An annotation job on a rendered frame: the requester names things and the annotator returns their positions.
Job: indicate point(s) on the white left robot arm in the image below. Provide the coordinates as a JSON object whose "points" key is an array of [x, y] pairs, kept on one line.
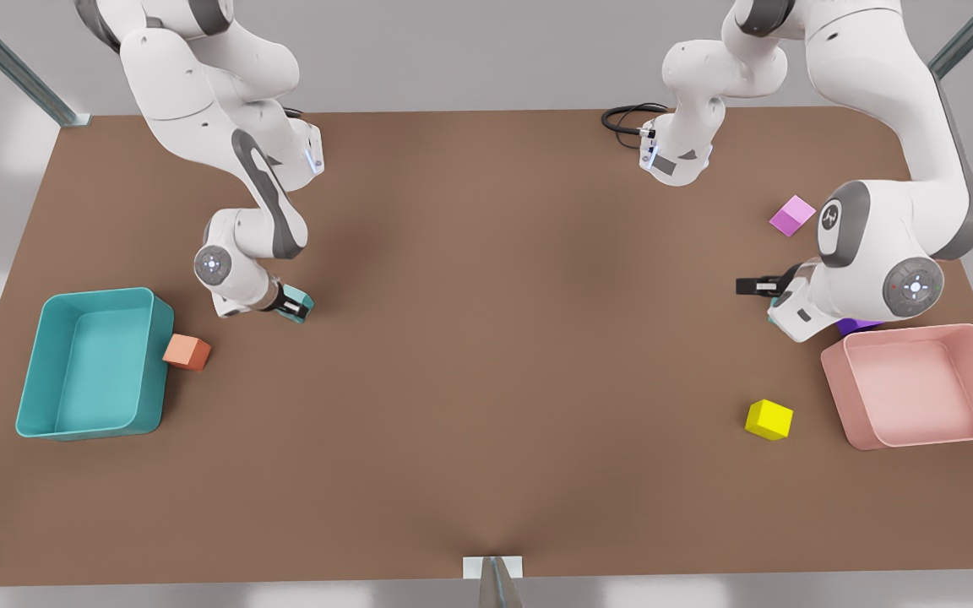
{"points": [[867, 67]]}

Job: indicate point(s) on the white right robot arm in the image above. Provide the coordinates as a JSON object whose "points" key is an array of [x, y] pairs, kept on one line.
{"points": [[191, 93]]}

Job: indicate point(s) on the teal blue cube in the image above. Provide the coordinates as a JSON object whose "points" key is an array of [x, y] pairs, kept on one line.
{"points": [[299, 297], [775, 302]]}

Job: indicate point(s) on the pink violet cube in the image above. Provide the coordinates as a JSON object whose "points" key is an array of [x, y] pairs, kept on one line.
{"points": [[791, 215]]}

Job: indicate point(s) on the orange cube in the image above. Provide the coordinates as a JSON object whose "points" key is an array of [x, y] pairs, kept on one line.
{"points": [[187, 352]]}

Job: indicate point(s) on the dark purple cube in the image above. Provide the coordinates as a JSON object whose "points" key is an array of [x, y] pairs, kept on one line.
{"points": [[856, 324]]}

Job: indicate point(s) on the yellow cube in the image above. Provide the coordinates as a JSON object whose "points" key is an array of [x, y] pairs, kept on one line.
{"points": [[768, 420]]}

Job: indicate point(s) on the teal plastic bin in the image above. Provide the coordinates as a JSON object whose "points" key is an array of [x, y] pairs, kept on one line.
{"points": [[94, 367]]}

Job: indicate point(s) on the pink plastic bin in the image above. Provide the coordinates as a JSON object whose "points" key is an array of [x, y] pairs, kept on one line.
{"points": [[926, 388]]}

